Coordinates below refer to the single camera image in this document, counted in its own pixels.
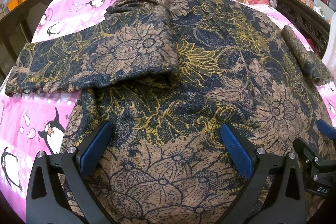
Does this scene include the brown floral patterned garment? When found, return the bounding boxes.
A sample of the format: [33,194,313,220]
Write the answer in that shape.
[5,0,335,223]

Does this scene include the dark wooden headboard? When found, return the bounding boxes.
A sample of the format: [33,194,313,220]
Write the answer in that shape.
[276,0,330,58]

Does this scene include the dark wooden chair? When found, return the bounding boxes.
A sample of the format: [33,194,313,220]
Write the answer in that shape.
[1,0,53,81]

